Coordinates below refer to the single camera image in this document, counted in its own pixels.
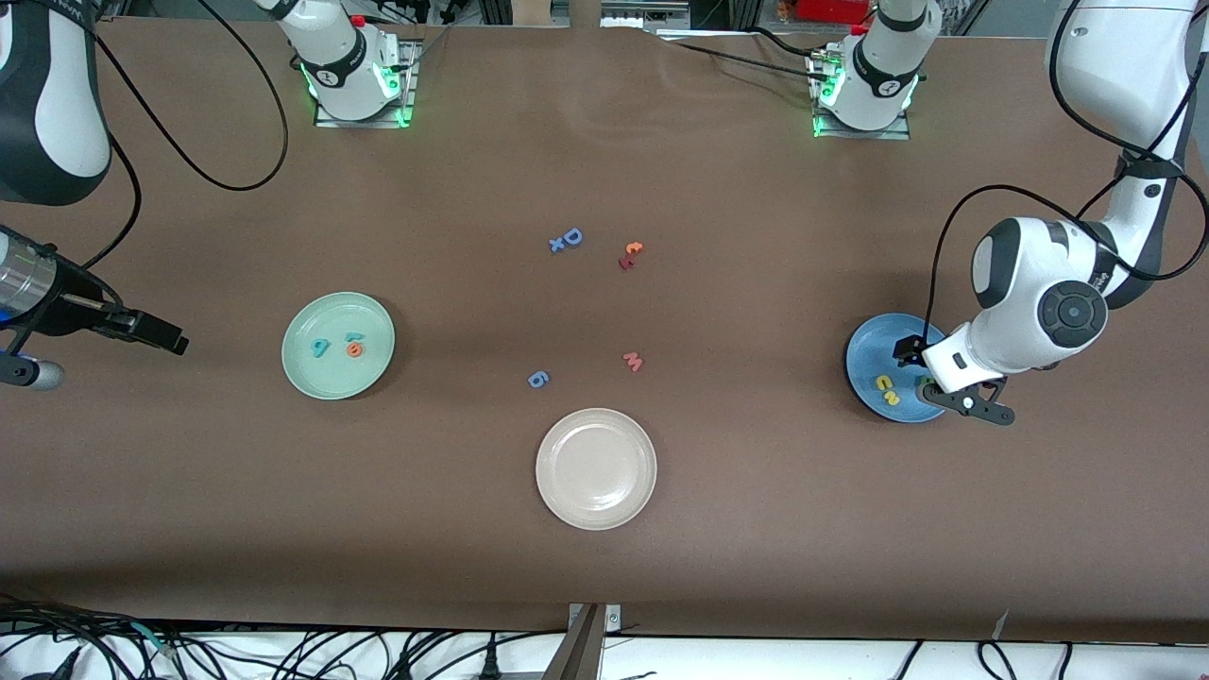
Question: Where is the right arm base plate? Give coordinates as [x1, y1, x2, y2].
[314, 38, 423, 129]

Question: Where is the metal table bracket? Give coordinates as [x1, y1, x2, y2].
[543, 603, 624, 680]

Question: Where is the beige plate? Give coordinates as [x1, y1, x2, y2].
[535, 407, 658, 532]

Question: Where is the grey metal frame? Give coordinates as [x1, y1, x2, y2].
[600, 0, 690, 35]

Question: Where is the red box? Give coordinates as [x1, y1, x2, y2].
[793, 0, 875, 26]

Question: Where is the black table cable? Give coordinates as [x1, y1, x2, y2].
[749, 26, 825, 61]
[656, 38, 823, 78]

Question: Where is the brown table cover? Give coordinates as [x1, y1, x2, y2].
[0, 17, 1209, 645]

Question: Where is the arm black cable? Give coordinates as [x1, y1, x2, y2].
[928, 0, 1209, 328]
[38, 0, 291, 275]

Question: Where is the green plate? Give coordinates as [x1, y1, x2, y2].
[281, 291, 397, 401]

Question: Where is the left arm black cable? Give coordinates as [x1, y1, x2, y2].
[928, 0, 1209, 328]

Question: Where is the blue plate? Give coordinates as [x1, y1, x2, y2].
[845, 313, 953, 424]

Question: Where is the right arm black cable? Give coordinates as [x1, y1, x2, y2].
[38, 0, 291, 275]

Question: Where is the teal tipped cable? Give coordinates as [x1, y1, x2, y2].
[130, 621, 180, 658]

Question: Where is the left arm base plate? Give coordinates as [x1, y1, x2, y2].
[808, 47, 913, 142]

